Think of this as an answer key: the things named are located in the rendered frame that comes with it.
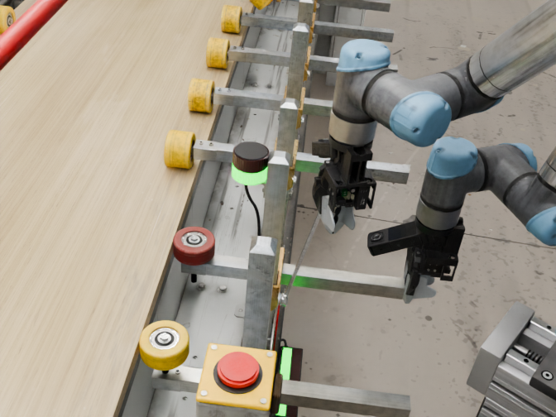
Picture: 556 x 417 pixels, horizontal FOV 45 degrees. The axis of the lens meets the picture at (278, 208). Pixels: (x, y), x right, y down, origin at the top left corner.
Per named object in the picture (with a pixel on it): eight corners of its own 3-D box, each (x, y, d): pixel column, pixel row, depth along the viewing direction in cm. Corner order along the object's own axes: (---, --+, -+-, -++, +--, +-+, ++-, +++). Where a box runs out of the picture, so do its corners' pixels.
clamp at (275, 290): (282, 266, 137) (285, 247, 134) (276, 313, 126) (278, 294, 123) (255, 262, 137) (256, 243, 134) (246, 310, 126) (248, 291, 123)
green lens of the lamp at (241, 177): (269, 166, 115) (270, 155, 114) (265, 187, 110) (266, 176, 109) (234, 162, 115) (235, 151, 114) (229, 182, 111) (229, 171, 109)
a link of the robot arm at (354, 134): (325, 102, 107) (372, 99, 109) (322, 127, 110) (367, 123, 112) (340, 125, 102) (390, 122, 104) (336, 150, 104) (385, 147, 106)
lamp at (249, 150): (262, 242, 125) (271, 143, 112) (259, 261, 121) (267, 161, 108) (231, 237, 125) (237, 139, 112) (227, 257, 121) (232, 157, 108)
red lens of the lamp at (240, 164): (270, 155, 114) (270, 143, 112) (266, 174, 109) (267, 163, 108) (235, 150, 114) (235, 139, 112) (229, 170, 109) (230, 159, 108)
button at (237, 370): (260, 363, 67) (261, 352, 66) (255, 396, 64) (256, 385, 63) (220, 358, 67) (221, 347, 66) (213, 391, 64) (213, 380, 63)
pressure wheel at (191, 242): (217, 270, 138) (218, 226, 131) (210, 297, 131) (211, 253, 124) (178, 265, 138) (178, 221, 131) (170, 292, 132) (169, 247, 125)
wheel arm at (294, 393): (405, 408, 116) (410, 392, 113) (406, 424, 113) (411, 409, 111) (156, 376, 117) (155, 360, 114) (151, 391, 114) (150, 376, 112)
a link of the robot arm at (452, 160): (492, 155, 109) (447, 161, 106) (476, 208, 116) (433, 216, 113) (467, 130, 115) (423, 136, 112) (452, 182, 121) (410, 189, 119)
